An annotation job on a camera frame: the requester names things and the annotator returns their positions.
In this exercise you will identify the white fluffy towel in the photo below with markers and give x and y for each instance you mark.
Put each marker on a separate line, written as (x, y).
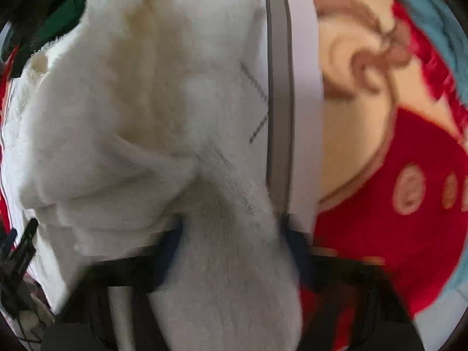
(146, 117)

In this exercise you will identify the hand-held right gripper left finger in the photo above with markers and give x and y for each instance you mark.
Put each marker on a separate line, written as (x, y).
(169, 245)

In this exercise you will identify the red printed blanket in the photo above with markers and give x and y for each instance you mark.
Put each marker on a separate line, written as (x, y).
(384, 190)

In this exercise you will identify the green cloth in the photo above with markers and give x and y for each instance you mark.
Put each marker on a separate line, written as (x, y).
(62, 14)

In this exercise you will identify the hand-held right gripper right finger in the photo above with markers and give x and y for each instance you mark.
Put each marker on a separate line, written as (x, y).
(297, 250)

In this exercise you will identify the dark cloth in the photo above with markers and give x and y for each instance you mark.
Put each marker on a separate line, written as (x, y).
(25, 11)

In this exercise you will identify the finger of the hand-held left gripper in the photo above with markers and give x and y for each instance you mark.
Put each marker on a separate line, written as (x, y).
(22, 250)

